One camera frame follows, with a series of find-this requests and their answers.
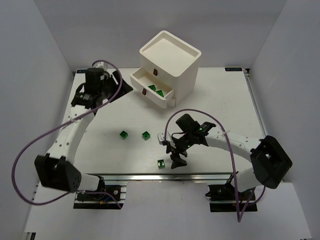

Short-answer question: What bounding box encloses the dark green lego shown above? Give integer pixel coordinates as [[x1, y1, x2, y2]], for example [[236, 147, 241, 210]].
[[119, 130, 129, 140], [157, 159, 166, 169], [142, 131, 151, 140], [148, 84, 157, 92]]

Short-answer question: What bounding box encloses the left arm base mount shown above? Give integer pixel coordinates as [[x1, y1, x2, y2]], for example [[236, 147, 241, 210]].
[[73, 181, 127, 210]]

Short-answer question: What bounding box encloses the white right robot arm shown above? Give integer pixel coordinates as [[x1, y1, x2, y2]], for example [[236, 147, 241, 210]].
[[157, 113, 293, 193]]

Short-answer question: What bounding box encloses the white drawer cabinet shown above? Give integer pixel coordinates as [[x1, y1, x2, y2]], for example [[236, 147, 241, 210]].
[[139, 30, 202, 106]]

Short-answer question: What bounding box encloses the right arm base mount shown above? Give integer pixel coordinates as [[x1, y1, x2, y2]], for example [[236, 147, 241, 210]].
[[205, 184, 258, 213]]

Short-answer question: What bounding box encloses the dark green lego front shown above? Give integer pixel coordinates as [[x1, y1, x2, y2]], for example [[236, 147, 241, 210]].
[[157, 159, 166, 169]]

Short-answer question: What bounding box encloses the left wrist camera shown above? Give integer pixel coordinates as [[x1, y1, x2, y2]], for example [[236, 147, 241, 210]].
[[92, 61, 108, 72]]

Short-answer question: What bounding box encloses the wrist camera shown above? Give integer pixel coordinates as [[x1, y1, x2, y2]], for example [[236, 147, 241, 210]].
[[92, 61, 108, 72], [157, 132, 175, 147]]

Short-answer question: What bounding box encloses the green long lego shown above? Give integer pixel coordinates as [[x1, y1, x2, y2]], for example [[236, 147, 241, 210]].
[[156, 90, 164, 98]]

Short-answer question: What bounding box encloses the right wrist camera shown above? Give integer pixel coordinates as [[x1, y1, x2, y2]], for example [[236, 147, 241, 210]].
[[157, 132, 175, 147]]

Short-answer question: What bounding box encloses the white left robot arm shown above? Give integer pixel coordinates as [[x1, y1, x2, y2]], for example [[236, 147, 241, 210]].
[[34, 67, 133, 193]]

